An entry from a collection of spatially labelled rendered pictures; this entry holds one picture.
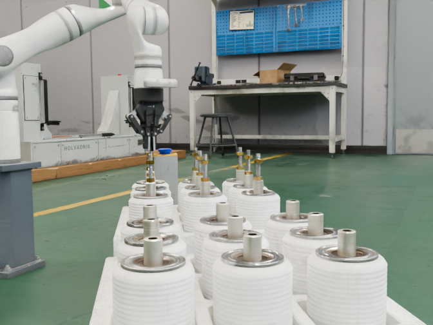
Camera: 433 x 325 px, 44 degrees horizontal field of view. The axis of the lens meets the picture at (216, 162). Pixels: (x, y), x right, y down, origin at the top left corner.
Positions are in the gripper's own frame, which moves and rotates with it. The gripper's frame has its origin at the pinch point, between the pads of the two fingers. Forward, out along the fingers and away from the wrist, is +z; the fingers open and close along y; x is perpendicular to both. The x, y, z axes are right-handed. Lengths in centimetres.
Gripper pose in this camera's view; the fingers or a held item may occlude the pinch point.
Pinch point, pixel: (149, 143)
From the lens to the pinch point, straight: 138.5
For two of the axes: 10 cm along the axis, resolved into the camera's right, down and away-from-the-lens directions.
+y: -8.0, 0.6, -5.9
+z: 0.1, 10.0, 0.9
